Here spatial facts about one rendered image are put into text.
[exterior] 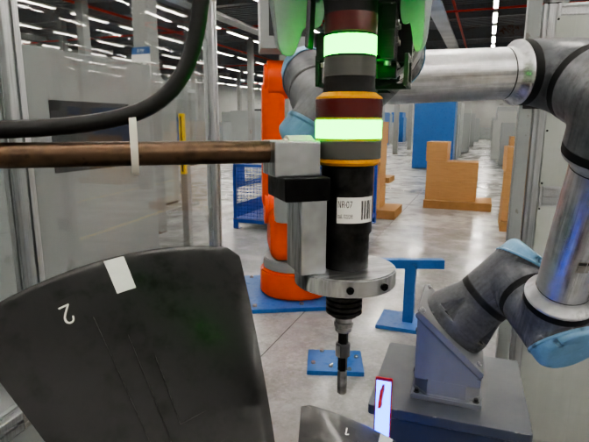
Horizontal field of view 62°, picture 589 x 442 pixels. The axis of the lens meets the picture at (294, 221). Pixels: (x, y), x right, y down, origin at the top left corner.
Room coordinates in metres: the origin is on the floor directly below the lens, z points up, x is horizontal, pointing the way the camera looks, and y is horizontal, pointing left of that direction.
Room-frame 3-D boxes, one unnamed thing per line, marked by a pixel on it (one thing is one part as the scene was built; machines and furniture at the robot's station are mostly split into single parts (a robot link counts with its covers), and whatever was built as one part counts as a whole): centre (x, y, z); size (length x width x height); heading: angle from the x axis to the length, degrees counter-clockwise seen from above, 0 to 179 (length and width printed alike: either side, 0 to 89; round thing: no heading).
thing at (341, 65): (0.33, -0.04, 1.59); 0.03 x 0.03 x 0.01
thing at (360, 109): (0.33, -0.04, 1.57); 0.04 x 0.04 x 0.01
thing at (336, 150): (0.33, -0.04, 1.54); 0.04 x 0.04 x 0.01
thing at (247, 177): (7.63, 0.30, 0.49); 1.27 x 0.88 x 0.98; 159
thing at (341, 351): (0.33, -0.04, 1.39); 0.01 x 0.01 x 0.05
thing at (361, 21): (0.33, -0.04, 1.62); 0.03 x 0.03 x 0.01
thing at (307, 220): (0.32, -0.03, 1.50); 0.09 x 0.07 x 0.10; 109
